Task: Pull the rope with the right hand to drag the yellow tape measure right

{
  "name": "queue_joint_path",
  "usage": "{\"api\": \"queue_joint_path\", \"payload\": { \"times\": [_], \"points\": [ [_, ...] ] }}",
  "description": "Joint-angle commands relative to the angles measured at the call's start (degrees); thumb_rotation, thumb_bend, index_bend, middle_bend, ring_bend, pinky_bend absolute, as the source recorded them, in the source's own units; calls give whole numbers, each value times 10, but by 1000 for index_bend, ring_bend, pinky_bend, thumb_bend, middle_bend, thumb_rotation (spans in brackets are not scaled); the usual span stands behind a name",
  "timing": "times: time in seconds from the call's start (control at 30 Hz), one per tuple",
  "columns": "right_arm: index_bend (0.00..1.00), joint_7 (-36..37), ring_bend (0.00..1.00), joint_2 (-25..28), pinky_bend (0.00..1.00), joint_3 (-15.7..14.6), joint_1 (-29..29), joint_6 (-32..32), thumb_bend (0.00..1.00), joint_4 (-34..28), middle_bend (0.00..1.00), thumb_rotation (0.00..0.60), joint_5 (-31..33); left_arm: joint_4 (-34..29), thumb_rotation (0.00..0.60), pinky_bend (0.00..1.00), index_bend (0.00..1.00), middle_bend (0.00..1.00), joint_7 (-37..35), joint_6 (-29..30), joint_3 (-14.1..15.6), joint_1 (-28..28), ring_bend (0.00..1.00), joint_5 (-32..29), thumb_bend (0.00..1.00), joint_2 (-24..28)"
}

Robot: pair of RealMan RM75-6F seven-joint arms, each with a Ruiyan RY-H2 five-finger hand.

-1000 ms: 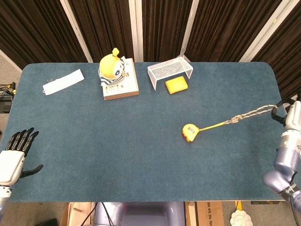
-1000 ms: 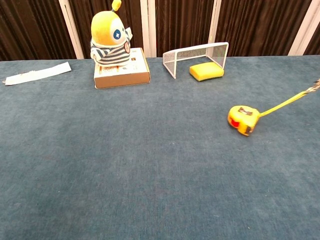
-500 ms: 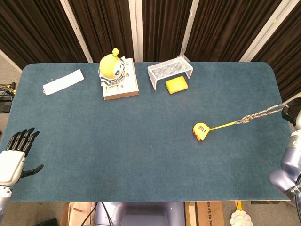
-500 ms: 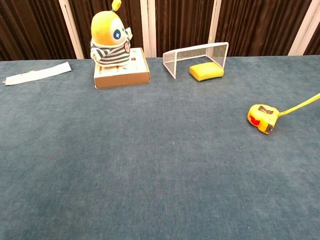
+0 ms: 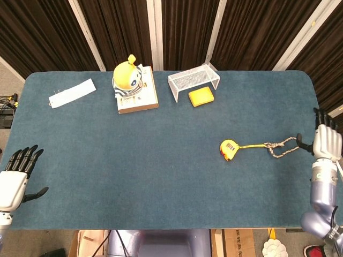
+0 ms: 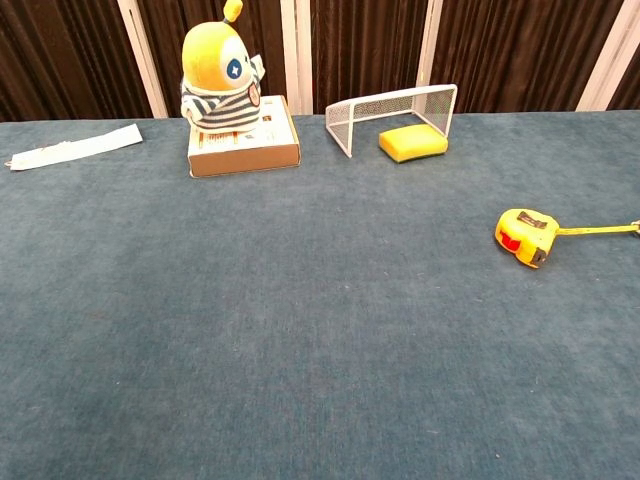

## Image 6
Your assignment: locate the yellow tape measure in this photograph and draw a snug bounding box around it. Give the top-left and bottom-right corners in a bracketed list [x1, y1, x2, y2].
[494, 208, 640, 270]

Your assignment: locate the flat cardboard box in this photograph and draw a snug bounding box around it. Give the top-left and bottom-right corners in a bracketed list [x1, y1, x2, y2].
[187, 94, 302, 179]

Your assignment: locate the yellow sponge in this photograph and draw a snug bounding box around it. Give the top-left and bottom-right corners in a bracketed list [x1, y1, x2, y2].
[378, 123, 449, 164]

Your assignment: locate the blue table cloth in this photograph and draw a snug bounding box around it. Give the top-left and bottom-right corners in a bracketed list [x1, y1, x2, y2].
[0, 112, 640, 480]

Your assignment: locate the dark brown curtain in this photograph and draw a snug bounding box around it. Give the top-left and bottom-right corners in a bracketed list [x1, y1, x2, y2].
[0, 0, 640, 124]

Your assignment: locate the yellow plush toy striped shirt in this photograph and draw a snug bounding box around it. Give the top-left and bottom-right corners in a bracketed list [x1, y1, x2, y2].
[179, 0, 266, 134]

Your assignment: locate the white paper strip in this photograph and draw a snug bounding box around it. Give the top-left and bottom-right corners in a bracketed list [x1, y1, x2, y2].
[3, 123, 144, 172]

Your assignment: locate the white wire mesh rack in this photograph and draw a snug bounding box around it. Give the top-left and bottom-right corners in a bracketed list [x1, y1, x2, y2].
[324, 83, 459, 159]

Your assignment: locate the white partition post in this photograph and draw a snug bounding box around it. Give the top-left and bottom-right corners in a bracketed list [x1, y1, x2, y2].
[279, 0, 314, 116]
[574, 0, 640, 112]
[117, 0, 170, 120]
[415, 0, 447, 114]

